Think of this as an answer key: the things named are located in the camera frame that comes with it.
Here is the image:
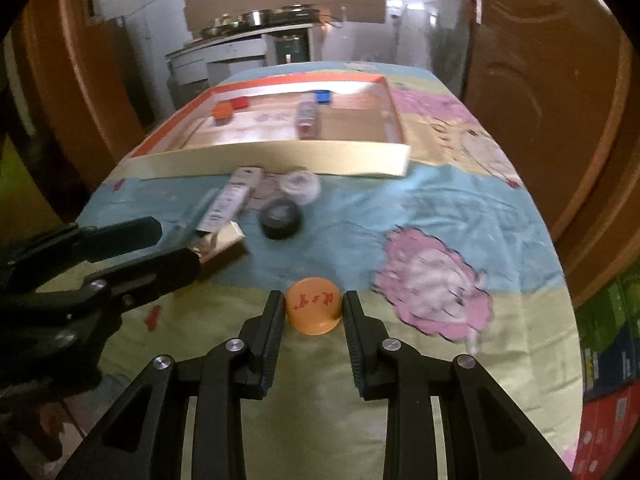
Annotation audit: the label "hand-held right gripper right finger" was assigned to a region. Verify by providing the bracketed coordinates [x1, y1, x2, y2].
[341, 291, 573, 480]

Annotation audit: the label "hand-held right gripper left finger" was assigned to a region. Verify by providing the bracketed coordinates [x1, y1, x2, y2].
[55, 290, 287, 480]

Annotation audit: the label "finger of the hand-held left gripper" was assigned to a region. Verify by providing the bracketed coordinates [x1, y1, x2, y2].
[0, 216, 163, 288]
[35, 249, 202, 328]

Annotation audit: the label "light orange printed cap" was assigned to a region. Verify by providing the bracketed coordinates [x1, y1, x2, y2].
[285, 276, 344, 336]

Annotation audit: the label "gold and cream box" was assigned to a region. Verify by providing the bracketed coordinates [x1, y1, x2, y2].
[192, 222, 247, 276]

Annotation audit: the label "white cartoon-print long box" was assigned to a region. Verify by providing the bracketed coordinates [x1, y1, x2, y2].
[196, 166, 265, 233]

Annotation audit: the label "black round cap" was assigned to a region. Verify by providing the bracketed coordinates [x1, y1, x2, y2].
[257, 199, 303, 241]

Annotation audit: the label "white round cap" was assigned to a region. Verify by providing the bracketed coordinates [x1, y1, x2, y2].
[279, 170, 321, 206]

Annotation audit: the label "shallow orange-rimmed cardboard tray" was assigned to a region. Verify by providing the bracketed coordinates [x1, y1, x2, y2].
[126, 74, 412, 181]

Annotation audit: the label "small clear plastic bottle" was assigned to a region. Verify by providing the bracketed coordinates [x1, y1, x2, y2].
[295, 101, 321, 140]

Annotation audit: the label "clear greenish tube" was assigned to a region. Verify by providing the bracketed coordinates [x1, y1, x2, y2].
[167, 187, 221, 246]

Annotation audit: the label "white kitchen counter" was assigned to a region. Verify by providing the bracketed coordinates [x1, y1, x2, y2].
[165, 22, 321, 91]

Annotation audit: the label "green air fryer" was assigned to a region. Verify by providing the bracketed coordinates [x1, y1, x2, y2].
[274, 35, 310, 66]

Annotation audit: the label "green carton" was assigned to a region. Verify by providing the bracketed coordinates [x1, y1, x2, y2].
[575, 270, 640, 401]

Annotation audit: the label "red carton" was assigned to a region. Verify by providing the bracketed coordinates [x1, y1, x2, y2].
[570, 385, 640, 480]

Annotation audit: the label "black induction cooker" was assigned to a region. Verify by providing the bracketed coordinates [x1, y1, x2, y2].
[267, 6, 321, 23]

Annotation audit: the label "brown wooden door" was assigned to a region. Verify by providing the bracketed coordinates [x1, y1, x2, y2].
[462, 0, 640, 311]

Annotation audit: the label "clear plastic sheets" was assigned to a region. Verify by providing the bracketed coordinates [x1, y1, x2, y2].
[387, 0, 476, 96]

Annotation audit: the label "wooden door frame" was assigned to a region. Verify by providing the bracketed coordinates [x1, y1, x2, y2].
[20, 0, 151, 201]

